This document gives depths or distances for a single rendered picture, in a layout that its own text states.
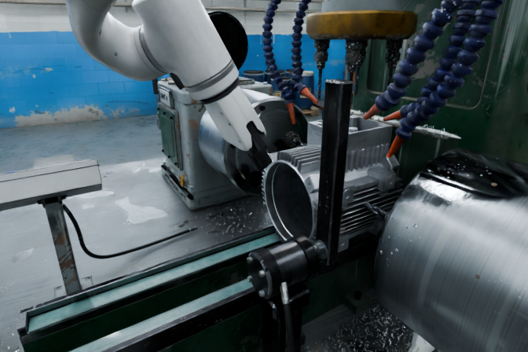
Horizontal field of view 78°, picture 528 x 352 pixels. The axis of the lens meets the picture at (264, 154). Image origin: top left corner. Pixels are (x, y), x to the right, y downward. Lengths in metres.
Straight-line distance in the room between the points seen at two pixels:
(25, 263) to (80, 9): 0.69
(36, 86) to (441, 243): 5.98
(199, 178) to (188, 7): 0.61
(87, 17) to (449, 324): 0.49
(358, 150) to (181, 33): 0.34
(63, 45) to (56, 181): 5.39
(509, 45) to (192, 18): 0.50
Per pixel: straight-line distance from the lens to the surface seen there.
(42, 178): 0.69
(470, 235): 0.38
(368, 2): 0.56
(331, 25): 0.54
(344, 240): 0.59
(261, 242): 0.67
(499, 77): 0.69
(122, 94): 6.07
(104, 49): 0.49
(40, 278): 0.91
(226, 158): 0.75
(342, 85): 0.40
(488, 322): 0.39
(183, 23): 0.47
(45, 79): 6.09
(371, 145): 0.62
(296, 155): 0.56
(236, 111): 0.50
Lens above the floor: 1.30
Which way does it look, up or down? 20 degrees down
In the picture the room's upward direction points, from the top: straight up
